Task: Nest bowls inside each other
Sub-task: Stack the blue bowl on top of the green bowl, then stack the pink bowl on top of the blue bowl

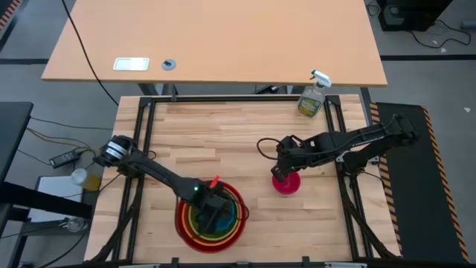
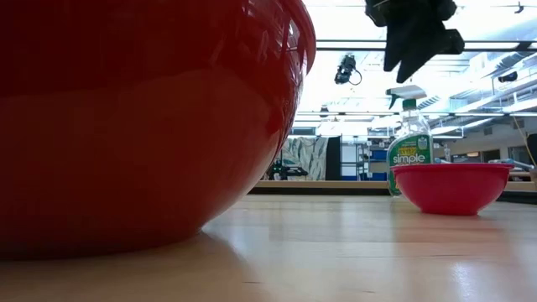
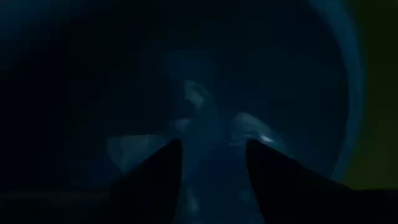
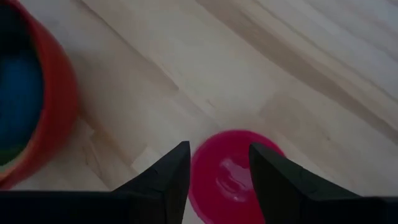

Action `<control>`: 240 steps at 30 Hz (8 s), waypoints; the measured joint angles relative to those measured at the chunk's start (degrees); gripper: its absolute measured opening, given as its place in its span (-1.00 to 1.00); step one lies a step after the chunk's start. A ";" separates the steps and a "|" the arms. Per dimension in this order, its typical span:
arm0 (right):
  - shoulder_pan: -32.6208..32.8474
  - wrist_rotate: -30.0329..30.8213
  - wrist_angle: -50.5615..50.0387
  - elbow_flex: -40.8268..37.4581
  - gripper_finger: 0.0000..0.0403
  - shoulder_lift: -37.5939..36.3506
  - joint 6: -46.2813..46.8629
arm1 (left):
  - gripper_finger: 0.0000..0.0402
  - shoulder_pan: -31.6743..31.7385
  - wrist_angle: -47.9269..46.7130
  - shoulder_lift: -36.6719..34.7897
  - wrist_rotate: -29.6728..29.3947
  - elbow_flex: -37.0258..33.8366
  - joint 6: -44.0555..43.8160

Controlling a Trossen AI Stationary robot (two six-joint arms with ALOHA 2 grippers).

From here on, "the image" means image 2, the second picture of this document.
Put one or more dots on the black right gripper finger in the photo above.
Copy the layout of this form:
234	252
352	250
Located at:
428	46
393	46

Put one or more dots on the clear cleaner spray bottle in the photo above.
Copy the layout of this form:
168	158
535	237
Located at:
409	147

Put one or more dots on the black upright panel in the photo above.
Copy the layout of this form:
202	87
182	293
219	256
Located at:
334	158

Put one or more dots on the patterned grey curtain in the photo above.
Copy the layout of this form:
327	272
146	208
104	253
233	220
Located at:
304	157

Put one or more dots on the small pink plastic bowl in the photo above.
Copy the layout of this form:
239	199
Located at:
452	189

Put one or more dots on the large red plastic bowl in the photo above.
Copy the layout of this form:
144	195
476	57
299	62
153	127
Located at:
138	138

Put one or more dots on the black overhead camera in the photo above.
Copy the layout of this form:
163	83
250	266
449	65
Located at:
345	69

